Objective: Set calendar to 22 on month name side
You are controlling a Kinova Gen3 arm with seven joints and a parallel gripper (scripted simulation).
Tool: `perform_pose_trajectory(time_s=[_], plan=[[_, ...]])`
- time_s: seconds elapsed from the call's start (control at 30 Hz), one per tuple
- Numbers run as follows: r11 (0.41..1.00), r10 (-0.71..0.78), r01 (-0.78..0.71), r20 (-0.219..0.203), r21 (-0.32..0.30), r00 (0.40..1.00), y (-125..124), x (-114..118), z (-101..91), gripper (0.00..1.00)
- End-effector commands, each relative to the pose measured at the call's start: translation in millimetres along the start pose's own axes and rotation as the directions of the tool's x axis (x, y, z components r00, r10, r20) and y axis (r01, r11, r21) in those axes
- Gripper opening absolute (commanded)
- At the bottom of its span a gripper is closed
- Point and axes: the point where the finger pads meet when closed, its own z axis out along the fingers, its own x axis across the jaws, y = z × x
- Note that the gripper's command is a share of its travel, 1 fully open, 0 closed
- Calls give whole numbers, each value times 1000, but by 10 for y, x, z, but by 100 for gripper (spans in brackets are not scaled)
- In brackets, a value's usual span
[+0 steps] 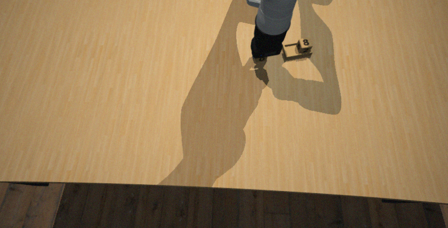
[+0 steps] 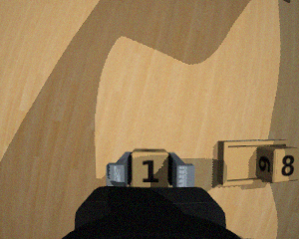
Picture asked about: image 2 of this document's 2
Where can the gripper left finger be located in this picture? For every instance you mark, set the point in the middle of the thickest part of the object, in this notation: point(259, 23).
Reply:
point(120, 173)

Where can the tan calendar cube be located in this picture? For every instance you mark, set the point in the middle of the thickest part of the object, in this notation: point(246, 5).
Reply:
point(278, 163)
point(149, 167)

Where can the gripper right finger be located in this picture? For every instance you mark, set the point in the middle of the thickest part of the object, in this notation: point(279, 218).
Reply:
point(180, 174)

